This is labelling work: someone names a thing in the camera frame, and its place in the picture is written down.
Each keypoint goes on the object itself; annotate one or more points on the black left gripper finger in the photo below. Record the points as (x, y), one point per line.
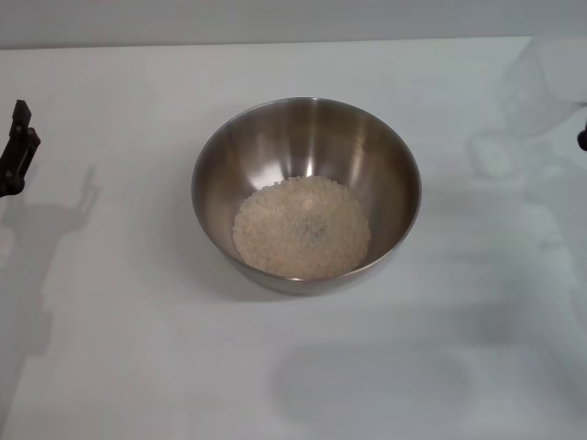
(19, 146)

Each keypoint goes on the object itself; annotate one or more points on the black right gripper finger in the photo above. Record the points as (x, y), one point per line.
(583, 137)

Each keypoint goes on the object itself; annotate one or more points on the clear plastic measuring cup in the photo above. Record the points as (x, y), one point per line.
(534, 87)

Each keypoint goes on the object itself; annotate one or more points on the stainless steel mixing bowl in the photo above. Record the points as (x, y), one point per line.
(275, 151)

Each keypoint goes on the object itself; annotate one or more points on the white uncooked rice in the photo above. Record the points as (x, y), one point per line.
(302, 229)

